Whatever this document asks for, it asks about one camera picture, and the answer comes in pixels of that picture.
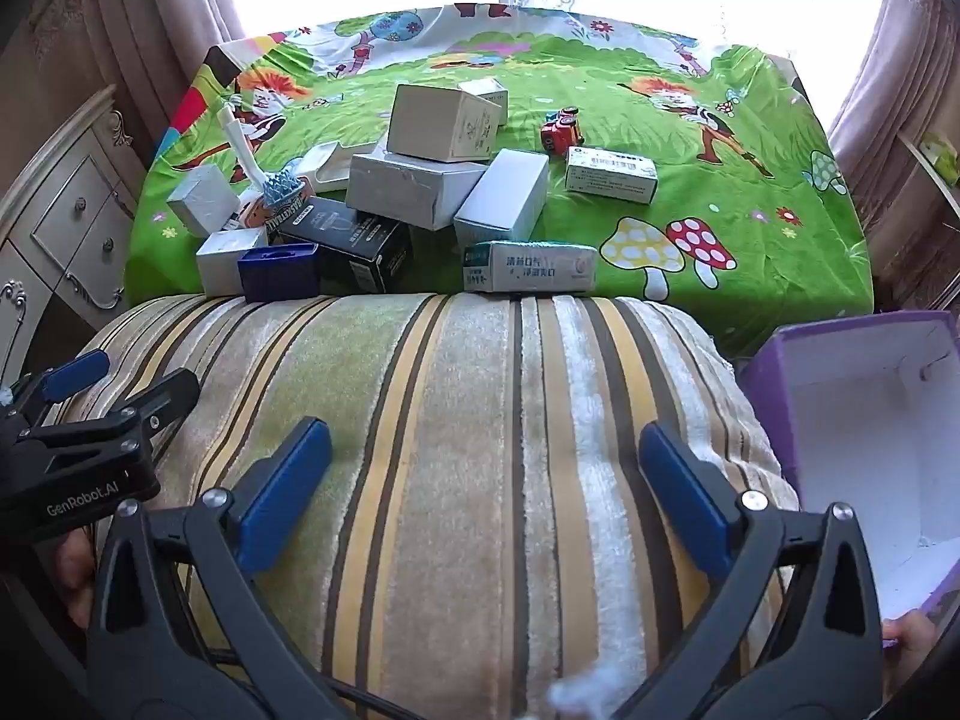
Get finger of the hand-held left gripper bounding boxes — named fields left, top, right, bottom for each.
left=19, top=367, right=202, bottom=481
left=11, top=349, right=112, bottom=428

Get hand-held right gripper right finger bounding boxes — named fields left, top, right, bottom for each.
left=637, top=422, right=886, bottom=720

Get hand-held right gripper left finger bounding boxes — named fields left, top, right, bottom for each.
left=86, top=416, right=335, bottom=720

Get dark blue small box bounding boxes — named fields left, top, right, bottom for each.
left=237, top=241, right=321, bottom=302

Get purple cardboard box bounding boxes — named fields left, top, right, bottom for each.
left=739, top=310, right=960, bottom=650

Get silver white small carton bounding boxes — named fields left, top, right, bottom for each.
left=166, top=163, right=241, bottom=239

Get black carton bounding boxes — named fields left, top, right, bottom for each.
left=271, top=196, right=413, bottom=293

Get white brush blue bristles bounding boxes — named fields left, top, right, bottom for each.
left=220, top=106, right=305, bottom=211

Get green white toothpaste box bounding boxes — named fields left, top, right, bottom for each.
left=461, top=240, right=599, bottom=293

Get white tray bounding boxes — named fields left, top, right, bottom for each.
left=296, top=141, right=376, bottom=192

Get tall white carton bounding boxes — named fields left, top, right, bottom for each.
left=452, top=148, right=551, bottom=248

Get red toy car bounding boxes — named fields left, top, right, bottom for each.
left=540, top=106, right=587, bottom=155

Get large white carton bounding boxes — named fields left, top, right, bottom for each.
left=386, top=82, right=503, bottom=164

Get person's left hand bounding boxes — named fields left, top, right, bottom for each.
left=52, top=525, right=102, bottom=612

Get white carved dresser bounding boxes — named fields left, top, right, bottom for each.
left=0, top=82, right=140, bottom=316

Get striped plush cushion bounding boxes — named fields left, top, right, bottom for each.
left=56, top=289, right=803, bottom=720

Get green cartoon printed cloth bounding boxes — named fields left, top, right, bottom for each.
left=124, top=4, right=878, bottom=361

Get green white medicine box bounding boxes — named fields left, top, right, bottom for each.
left=564, top=145, right=659, bottom=205

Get mauve curtain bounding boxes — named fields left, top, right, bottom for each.
left=0, top=0, right=248, bottom=188
left=825, top=0, right=960, bottom=166

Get green tissue pack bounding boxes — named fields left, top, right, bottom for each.
left=921, top=131, right=960, bottom=185

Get small white cube box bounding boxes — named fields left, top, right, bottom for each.
left=457, top=77, right=509, bottom=128

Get white wall shelf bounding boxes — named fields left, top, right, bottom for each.
left=896, top=127, right=960, bottom=226

